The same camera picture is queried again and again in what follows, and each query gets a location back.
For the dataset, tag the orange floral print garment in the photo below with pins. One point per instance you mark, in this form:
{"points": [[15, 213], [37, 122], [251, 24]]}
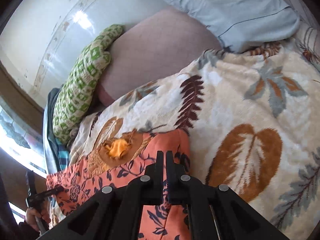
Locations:
{"points": [[158, 222]]}

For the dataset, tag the frosted glass window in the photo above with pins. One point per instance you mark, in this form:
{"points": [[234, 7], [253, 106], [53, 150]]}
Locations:
{"points": [[22, 142]]}

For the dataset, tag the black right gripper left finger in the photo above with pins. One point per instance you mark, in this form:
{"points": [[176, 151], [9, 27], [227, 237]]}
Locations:
{"points": [[114, 213]]}

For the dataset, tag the green white checkered pillow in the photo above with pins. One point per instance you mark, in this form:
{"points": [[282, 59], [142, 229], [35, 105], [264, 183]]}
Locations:
{"points": [[76, 94]]}

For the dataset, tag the striped brown bedsheet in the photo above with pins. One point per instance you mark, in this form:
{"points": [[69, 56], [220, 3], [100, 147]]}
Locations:
{"points": [[307, 37]]}

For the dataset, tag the teal navy striped cloth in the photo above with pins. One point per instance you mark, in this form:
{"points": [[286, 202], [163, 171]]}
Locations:
{"points": [[63, 155]]}

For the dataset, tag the blue grey cloth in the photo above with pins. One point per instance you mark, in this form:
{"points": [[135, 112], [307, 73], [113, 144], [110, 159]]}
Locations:
{"points": [[50, 147]]}

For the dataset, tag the light blue pillow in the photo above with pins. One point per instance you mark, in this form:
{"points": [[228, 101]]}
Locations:
{"points": [[240, 25]]}

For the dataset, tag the left hand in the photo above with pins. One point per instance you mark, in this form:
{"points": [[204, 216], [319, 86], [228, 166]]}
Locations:
{"points": [[32, 214]]}

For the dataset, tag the mauve quilted pillow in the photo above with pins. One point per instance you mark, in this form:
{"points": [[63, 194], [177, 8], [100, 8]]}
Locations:
{"points": [[157, 47]]}

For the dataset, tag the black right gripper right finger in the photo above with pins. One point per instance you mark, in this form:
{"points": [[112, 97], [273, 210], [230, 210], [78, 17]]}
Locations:
{"points": [[215, 212]]}

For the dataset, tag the cream leaf pattern blanket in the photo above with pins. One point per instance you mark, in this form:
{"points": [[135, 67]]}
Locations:
{"points": [[252, 121]]}

